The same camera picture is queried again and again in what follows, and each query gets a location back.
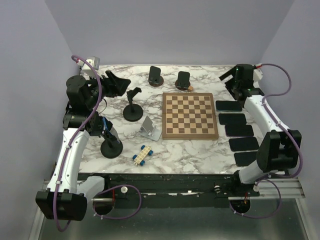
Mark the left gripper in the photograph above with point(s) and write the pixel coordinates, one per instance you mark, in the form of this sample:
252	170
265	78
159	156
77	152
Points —
115	85

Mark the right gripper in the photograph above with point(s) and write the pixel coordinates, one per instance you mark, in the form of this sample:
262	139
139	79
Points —
232	71

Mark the black phone teal case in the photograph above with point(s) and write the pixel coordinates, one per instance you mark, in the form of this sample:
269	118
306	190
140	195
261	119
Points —
228	106

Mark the black phone pink case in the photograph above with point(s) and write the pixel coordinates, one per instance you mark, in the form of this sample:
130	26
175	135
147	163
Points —
239	130

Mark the black phone second row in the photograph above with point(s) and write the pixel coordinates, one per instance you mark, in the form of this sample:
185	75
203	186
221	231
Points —
242	144

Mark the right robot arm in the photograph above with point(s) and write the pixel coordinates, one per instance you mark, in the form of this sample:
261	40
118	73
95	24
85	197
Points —
279	153

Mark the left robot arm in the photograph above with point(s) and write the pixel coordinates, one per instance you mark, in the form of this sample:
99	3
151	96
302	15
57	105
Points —
65	198

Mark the black round clamp stand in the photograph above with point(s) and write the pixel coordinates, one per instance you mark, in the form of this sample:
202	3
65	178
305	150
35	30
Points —
133	112

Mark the round wooden stand left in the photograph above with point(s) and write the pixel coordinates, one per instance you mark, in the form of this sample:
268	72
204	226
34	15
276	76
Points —
155	79

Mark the round wooden stand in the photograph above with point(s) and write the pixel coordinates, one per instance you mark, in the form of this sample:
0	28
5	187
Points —
155	79
183	81

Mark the silver metal phone stand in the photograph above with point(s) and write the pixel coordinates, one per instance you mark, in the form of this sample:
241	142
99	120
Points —
149	130

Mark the round wooden stand right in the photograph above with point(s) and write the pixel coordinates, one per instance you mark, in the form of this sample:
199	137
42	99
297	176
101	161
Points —
183	81

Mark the black stand with blue phone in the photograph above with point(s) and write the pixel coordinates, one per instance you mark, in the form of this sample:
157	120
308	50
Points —
111	146

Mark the wooden chessboard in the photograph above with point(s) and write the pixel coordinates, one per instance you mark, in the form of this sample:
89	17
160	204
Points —
189	116

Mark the toy brick car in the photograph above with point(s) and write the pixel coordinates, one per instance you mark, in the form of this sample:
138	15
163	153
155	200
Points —
139	159

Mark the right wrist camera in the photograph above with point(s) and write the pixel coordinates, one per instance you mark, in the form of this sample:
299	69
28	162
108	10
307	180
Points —
257	73

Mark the black front rail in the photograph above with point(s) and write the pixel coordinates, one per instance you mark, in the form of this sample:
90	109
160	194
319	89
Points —
159	191

